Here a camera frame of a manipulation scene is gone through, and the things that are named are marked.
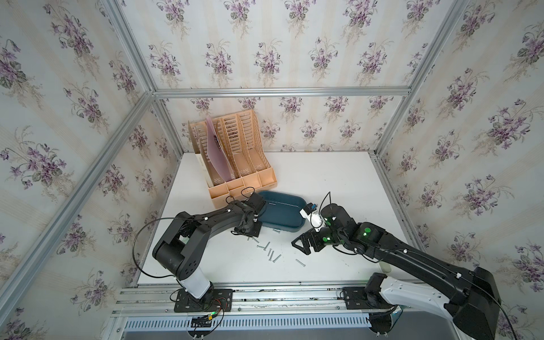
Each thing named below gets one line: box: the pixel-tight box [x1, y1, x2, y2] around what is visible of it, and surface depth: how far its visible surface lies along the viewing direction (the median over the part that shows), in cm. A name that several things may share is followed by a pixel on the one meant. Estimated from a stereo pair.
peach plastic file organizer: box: [188, 109, 278, 209], surface depth 104 cm
